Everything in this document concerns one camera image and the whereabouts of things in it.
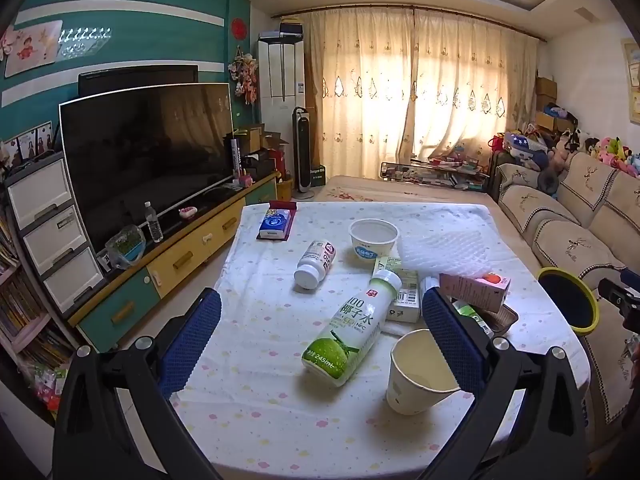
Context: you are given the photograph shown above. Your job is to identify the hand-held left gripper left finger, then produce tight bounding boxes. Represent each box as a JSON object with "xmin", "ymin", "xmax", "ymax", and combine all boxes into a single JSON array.
[{"xmin": 52, "ymin": 287, "xmax": 223, "ymax": 480}]

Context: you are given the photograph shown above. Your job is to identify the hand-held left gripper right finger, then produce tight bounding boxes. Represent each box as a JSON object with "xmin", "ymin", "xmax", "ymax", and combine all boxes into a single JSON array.
[{"xmin": 417, "ymin": 287, "xmax": 587, "ymax": 480}]

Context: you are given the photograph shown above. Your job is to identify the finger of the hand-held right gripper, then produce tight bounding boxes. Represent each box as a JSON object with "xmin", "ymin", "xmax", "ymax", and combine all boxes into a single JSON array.
[{"xmin": 597, "ymin": 277, "xmax": 627, "ymax": 317}]

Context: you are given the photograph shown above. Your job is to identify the green white wrapper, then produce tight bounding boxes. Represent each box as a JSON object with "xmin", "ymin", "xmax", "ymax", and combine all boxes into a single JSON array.
[{"xmin": 452, "ymin": 301, "xmax": 496, "ymax": 339}]

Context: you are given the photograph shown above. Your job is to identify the black bin with yellow rim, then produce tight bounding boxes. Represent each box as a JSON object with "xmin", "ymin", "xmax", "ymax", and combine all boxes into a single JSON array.
[{"xmin": 536, "ymin": 266, "xmax": 600, "ymax": 337}]

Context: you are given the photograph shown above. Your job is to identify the white paper cup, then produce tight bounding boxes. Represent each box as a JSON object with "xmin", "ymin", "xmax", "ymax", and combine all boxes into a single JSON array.
[{"xmin": 386, "ymin": 329, "xmax": 461, "ymax": 416}]

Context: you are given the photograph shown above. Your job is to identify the pink carton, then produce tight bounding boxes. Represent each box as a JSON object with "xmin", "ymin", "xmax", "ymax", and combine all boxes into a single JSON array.
[{"xmin": 439, "ymin": 272, "xmax": 512, "ymax": 314}]

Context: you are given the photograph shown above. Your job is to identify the pale green carton box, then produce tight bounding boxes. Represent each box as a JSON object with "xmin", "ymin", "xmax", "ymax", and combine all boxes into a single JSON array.
[{"xmin": 372, "ymin": 256, "xmax": 422, "ymax": 324}]

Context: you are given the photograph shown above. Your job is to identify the green coconut water bottle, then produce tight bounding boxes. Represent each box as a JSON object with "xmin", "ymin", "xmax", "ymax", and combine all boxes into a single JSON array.
[{"xmin": 301, "ymin": 268, "xmax": 402, "ymax": 387}]

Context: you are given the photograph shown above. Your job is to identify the white plastic bowl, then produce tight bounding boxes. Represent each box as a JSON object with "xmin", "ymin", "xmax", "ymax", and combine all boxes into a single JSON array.
[{"xmin": 348, "ymin": 218, "xmax": 400, "ymax": 264}]

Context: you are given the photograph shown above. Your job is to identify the white pill bottle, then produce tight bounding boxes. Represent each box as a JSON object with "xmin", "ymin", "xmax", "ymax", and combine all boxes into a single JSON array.
[{"xmin": 293, "ymin": 240, "xmax": 337, "ymax": 290}]

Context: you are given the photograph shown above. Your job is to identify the white floral tablecloth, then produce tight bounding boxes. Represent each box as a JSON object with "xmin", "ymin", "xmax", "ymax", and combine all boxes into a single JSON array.
[{"xmin": 170, "ymin": 201, "xmax": 588, "ymax": 468}]

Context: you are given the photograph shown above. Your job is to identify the yellow and teal tv cabinet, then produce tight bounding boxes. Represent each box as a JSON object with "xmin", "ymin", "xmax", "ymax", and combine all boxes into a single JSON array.
[{"xmin": 67, "ymin": 170, "xmax": 283, "ymax": 356}]

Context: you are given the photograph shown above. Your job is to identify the beige sofa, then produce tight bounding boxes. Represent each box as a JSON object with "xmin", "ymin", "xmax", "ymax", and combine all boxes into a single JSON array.
[{"xmin": 491, "ymin": 150, "xmax": 640, "ymax": 427}]

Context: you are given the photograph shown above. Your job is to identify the clear bag with greenery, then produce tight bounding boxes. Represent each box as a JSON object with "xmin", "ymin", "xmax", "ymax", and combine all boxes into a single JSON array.
[{"xmin": 104, "ymin": 225, "xmax": 147, "ymax": 273}]

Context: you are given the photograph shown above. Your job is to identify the clear water bottle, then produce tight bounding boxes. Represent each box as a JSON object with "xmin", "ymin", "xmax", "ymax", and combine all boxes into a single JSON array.
[{"xmin": 144, "ymin": 201, "xmax": 164, "ymax": 244}]

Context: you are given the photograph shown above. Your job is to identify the blue tissue pack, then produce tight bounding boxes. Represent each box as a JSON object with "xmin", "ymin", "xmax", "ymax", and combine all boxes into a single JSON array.
[{"xmin": 257, "ymin": 210, "xmax": 296, "ymax": 241}]

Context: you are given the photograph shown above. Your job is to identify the pile of plush toys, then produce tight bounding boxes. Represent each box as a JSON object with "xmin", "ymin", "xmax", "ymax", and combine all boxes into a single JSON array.
[{"xmin": 492, "ymin": 104, "xmax": 640, "ymax": 183}]

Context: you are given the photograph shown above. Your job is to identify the bookshelf with books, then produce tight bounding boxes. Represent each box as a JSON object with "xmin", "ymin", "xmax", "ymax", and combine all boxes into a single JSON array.
[{"xmin": 0, "ymin": 205, "xmax": 76, "ymax": 416}]

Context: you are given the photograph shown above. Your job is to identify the floral floor rug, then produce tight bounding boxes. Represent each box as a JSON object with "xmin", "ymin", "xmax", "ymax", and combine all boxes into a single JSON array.
[{"xmin": 312, "ymin": 175, "xmax": 501, "ymax": 207}]

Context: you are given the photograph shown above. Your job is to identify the glass coffee table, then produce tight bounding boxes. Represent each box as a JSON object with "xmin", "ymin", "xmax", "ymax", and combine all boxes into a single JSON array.
[{"xmin": 380, "ymin": 156, "xmax": 492, "ymax": 192}]

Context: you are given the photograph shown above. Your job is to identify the white plastic drawer unit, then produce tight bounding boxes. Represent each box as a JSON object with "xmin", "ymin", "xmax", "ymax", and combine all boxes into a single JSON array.
[{"xmin": 4, "ymin": 152, "xmax": 107, "ymax": 318}]

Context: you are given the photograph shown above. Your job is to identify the large curved television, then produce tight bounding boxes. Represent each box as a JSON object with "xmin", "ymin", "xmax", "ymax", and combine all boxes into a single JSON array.
[{"xmin": 59, "ymin": 82, "xmax": 236, "ymax": 252}]

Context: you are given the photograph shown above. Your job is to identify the stacked cardboard boxes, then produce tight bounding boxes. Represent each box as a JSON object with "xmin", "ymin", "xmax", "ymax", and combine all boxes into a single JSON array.
[{"xmin": 534, "ymin": 76, "xmax": 559, "ymax": 132}]

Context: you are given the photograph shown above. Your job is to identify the open cardboard boxes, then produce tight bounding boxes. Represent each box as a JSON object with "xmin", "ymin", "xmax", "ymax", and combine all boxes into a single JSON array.
[{"xmin": 234, "ymin": 124, "xmax": 288, "ymax": 161}]

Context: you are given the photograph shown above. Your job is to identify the black tower fan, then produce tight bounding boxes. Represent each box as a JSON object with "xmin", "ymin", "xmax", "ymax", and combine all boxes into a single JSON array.
[{"xmin": 292, "ymin": 106, "xmax": 321, "ymax": 200}]

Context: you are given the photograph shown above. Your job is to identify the cream embroidered curtain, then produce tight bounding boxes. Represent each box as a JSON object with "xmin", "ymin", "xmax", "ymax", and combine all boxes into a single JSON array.
[{"xmin": 301, "ymin": 6, "xmax": 539, "ymax": 188}]

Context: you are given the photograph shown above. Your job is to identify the standing photo prints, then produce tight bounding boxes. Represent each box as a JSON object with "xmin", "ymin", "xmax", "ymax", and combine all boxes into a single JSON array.
[{"xmin": 15, "ymin": 121, "xmax": 55, "ymax": 162}]

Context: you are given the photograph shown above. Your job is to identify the small black television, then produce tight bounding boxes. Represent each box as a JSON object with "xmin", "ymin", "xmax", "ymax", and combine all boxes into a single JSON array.
[{"xmin": 77, "ymin": 64, "xmax": 199, "ymax": 99}]

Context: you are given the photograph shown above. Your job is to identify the hanging flower decoration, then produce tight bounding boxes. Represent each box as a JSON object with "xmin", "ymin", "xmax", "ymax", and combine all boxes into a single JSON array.
[{"xmin": 228, "ymin": 47, "xmax": 259, "ymax": 104}]

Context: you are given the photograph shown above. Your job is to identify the white standing air conditioner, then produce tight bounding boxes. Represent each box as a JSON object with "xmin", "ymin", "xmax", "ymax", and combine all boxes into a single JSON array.
[{"xmin": 258, "ymin": 31, "xmax": 307, "ymax": 191}]

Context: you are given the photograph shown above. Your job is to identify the brown curtain rod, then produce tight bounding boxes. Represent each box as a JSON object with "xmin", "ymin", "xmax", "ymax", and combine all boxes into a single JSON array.
[{"xmin": 272, "ymin": 4, "xmax": 544, "ymax": 42}]

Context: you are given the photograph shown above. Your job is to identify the framed wall picture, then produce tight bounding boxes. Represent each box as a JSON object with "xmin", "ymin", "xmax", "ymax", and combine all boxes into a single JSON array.
[{"xmin": 621, "ymin": 37, "xmax": 640, "ymax": 126}]

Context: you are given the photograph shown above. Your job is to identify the crystal wall decoration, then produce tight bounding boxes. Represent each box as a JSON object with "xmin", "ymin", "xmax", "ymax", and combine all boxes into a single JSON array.
[{"xmin": 56, "ymin": 25, "xmax": 112, "ymax": 59}]

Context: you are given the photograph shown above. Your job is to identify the wall poster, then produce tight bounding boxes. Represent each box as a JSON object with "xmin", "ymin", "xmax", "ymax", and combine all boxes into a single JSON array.
[{"xmin": 2, "ymin": 20, "xmax": 64, "ymax": 79}]

